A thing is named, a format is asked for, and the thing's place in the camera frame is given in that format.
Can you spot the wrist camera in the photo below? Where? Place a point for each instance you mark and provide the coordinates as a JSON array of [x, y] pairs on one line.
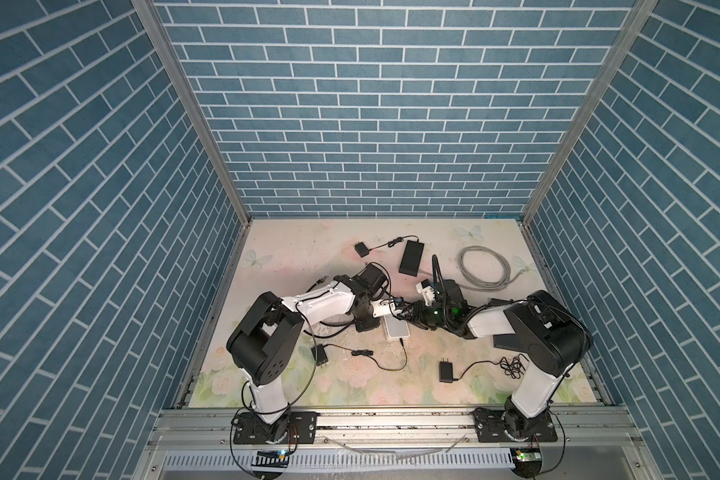
[[428, 292], [375, 282]]

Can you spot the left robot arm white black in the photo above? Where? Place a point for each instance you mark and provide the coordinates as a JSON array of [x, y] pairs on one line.
[[264, 340]]

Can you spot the white small router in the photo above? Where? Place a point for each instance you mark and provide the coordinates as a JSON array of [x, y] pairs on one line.
[[395, 329]]

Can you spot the black ribbed box device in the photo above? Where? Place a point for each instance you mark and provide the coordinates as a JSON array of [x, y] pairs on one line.
[[411, 258]]

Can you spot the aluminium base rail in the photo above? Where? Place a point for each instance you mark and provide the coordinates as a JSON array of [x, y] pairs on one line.
[[580, 442]]

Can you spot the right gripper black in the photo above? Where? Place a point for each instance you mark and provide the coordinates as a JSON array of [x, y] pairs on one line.
[[416, 313]]

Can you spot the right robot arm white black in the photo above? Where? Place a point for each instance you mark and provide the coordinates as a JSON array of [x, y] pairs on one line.
[[537, 326]]

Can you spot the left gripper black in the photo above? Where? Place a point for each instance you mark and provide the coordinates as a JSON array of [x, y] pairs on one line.
[[365, 325]]

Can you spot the dark grey network switch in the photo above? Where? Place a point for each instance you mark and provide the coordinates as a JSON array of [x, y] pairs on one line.
[[498, 304]]

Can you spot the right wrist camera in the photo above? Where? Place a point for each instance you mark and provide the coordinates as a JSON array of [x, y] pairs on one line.
[[428, 292]]

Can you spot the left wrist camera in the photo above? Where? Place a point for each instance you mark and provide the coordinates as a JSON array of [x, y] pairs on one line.
[[375, 282]]

